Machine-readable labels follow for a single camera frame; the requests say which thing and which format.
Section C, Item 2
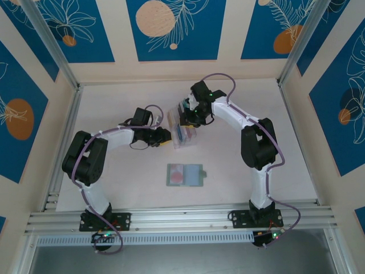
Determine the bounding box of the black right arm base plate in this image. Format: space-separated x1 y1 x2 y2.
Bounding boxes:
230 209 283 229

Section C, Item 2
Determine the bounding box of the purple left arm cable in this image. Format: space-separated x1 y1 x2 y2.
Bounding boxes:
71 104 163 255

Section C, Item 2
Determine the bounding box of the long aluminium mounting rail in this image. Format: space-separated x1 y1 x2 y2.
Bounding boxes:
24 201 339 235

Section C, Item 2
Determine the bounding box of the white slotted cable duct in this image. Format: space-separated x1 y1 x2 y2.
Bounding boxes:
36 231 254 247

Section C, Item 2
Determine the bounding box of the aluminium frame post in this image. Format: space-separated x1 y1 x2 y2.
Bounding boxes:
278 0 327 86
21 0 80 89

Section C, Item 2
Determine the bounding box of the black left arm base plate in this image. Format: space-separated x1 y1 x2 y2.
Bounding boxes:
79 212 132 232

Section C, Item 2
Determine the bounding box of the aluminium table side rail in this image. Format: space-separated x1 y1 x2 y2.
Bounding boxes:
278 82 323 206
42 85 84 212

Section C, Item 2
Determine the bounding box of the clear acrylic card stand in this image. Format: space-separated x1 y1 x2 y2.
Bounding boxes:
167 98 197 151

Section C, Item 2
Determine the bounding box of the green card holder wallet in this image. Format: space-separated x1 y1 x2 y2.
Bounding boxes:
166 163 208 188

